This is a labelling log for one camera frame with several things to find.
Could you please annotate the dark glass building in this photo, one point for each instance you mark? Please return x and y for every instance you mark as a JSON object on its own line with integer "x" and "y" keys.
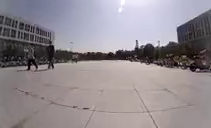
{"x": 201, "y": 30}

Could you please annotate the street lamp pole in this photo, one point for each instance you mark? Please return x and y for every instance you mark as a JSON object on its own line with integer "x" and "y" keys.
{"x": 71, "y": 46}

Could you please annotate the white multi-storey building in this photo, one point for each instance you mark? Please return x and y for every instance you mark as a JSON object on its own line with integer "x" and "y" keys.
{"x": 16, "y": 33}

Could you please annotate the row of parked bicycles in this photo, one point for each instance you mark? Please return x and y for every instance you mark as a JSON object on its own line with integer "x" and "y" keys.
{"x": 9, "y": 61}

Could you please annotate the person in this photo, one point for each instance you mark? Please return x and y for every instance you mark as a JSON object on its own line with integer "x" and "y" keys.
{"x": 50, "y": 53}
{"x": 31, "y": 57}

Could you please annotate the row of parked scooters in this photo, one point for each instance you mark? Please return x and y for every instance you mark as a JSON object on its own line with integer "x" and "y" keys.
{"x": 179, "y": 61}

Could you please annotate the row of trees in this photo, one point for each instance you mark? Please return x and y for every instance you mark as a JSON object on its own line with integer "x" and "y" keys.
{"x": 126, "y": 53}

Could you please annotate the tall tower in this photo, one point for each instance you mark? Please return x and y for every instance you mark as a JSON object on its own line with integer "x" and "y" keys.
{"x": 136, "y": 45}

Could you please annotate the grey paved plaza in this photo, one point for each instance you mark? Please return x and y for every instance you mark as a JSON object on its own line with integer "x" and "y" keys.
{"x": 113, "y": 86}

